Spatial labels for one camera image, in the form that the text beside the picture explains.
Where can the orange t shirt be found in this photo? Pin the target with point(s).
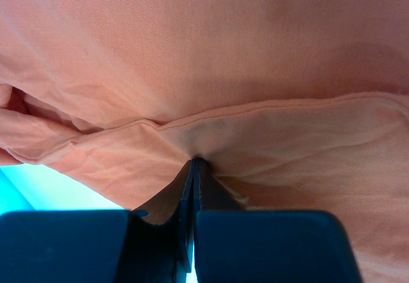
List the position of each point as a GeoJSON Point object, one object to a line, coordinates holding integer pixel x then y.
{"type": "Point", "coordinates": [295, 104]}

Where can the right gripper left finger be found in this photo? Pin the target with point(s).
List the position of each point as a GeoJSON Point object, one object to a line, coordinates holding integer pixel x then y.
{"type": "Point", "coordinates": [152, 243]}

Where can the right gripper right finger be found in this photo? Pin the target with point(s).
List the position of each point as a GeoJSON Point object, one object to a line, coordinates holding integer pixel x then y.
{"type": "Point", "coordinates": [235, 245]}

